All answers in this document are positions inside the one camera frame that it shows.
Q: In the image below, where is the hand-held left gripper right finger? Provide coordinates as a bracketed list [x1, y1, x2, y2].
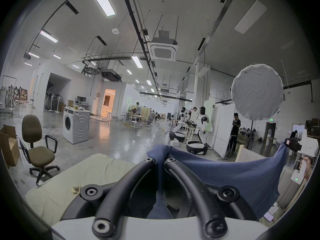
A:
[163, 158, 258, 238]

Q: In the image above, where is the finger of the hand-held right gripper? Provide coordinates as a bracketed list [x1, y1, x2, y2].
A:
[285, 137, 303, 152]

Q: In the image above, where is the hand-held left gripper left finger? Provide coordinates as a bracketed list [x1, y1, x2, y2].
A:
[61, 158, 159, 238]

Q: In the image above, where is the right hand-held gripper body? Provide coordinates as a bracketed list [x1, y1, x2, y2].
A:
[291, 129, 320, 185]

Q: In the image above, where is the dark blue shirt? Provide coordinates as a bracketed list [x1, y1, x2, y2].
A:
[146, 140, 289, 221]

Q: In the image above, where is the person's right hand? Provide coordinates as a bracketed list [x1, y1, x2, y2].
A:
[302, 157, 313, 181]

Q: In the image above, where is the pale wooden board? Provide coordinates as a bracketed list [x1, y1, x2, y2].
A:
[236, 144, 277, 163]

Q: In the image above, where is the round white diffuser lamp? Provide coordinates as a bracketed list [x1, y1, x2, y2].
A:
[231, 63, 284, 150]

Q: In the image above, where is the white humanoid robot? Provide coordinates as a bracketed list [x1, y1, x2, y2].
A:
[169, 106, 187, 142]
[186, 106, 209, 156]

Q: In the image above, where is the white washing machine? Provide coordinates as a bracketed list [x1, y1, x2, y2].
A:
[62, 106, 91, 145]

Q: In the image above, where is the group of people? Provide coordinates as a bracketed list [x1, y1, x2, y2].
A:
[148, 110, 162, 122]

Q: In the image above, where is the desk with monitor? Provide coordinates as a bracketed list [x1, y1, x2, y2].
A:
[74, 96, 91, 111]

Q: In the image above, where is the olive office chair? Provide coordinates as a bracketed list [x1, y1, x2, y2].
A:
[19, 114, 60, 186]

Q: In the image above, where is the white standing fan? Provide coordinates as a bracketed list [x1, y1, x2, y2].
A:
[54, 95, 63, 113]

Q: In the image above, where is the brown cardboard carton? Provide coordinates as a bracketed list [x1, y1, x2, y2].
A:
[0, 124, 20, 166]

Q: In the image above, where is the clothes rack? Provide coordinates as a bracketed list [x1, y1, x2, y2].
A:
[0, 75, 18, 117]

